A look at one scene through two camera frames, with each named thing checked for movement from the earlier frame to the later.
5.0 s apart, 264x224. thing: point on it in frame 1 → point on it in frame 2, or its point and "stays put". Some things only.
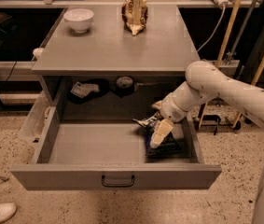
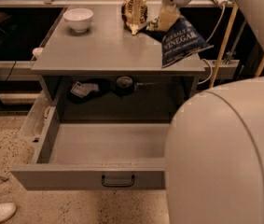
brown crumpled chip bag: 134,12 stays put
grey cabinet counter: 113,63 stays put
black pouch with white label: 81,92 stays put
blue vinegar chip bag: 170,144 → 182,39
